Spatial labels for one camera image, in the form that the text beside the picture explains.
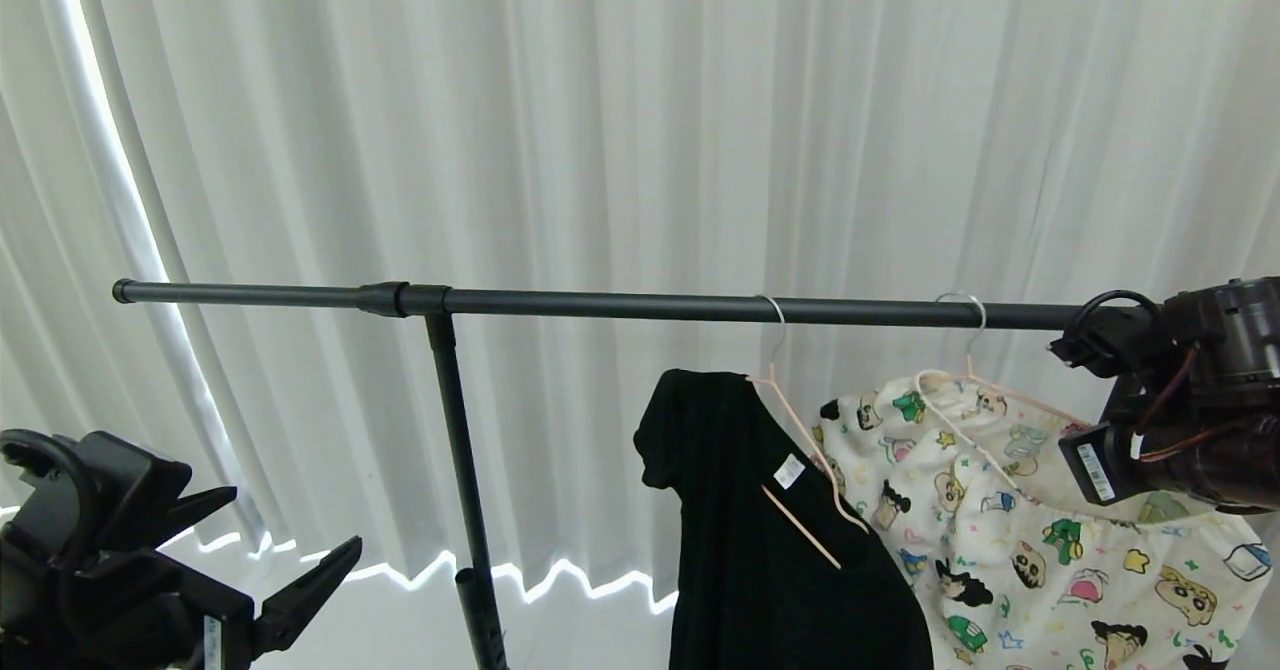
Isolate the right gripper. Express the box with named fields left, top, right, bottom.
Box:
left=1058, top=395, right=1280, bottom=516

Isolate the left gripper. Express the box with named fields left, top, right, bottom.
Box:
left=60, top=486, right=364, bottom=670

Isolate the cream printed garment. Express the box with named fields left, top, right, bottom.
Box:
left=810, top=375, right=1276, bottom=670

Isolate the pink clothes hanger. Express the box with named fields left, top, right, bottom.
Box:
left=915, top=293, right=1096, bottom=431
left=745, top=295, right=871, bottom=571

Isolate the black garment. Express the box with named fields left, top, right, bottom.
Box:
left=633, top=368, right=936, bottom=670

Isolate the black clothes rack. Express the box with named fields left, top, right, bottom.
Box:
left=112, top=278, right=1151, bottom=670

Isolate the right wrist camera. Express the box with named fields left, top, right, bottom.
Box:
left=1048, top=300, right=1171, bottom=381

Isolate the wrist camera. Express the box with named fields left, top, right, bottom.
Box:
left=0, top=430, right=196, bottom=591
left=1048, top=300, right=1171, bottom=381

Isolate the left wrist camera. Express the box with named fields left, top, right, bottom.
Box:
left=0, top=430, right=196, bottom=591

